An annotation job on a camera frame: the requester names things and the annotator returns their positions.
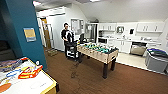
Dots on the white pillar outlet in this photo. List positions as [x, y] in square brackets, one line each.
[37, 62]

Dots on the green foosball table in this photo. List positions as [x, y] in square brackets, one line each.
[96, 51]

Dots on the colourful snack bag pile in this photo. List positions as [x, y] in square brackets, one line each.
[10, 65]

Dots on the brown wooden door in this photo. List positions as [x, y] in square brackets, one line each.
[46, 33]

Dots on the person in black top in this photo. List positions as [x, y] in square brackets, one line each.
[66, 33]

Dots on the grey wall notice board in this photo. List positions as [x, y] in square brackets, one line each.
[77, 26]

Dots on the black computer monitor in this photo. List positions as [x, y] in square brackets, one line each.
[81, 38]

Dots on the white two-door wall cabinet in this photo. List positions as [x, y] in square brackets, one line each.
[107, 27]

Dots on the cardboard box on floor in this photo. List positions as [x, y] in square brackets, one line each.
[52, 52]

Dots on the white under-sink cabinet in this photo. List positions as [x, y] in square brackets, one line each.
[122, 46]

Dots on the white table with dishes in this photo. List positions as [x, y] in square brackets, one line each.
[30, 86]

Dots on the grey bin with black lid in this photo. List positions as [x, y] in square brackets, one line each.
[156, 64]

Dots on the white bowl with blue rim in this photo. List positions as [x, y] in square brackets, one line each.
[11, 74]

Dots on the yellow pillar sign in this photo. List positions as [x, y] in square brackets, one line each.
[29, 34]

